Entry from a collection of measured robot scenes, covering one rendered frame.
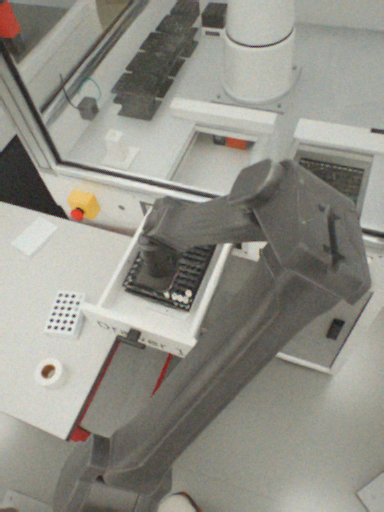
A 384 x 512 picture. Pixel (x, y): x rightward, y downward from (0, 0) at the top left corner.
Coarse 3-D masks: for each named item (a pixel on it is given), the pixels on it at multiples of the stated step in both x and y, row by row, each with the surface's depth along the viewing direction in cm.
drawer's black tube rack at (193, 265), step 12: (192, 252) 105; (204, 252) 105; (144, 264) 105; (180, 264) 104; (192, 264) 103; (204, 264) 103; (132, 276) 103; (180, 276) 102; (192, 276) 101; (180, 288) 100; (192, 288) 103; (156, 300) 102; (192, 300) 101
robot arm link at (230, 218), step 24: (264, 168) 37; (240, 192) 39; (264, 192) 36; (168, 216) 68; (192, 216) 59; (216, 216) 51; (240, 216) 43; (168, 240) 70; (192, 240) 61; (216, 240) 54; (240, 240) 49; (264, 240) 45
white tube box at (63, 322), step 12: (60, 300) 114; (72, 300) 113; (84, 300) 113; (60, 312) 112; (72, 312) 111; (48, 324) 110; (60, 324) 109; (72, 324) 111; (48, 336) 111; (60, 336) 110; (72, 336) 109
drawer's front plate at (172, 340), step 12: (84, 312) 98; (96, 312) 96; (108, 312) 95; (96, 324) 103; (108, 324) 99; (120, 324) 95; (132, 324) 93; (144, 324) 93; (144, 336) 96; (156, 336) 93; (168, 336) 90; (180, 336) 90; (168, 348) 97; (180, 348) 93
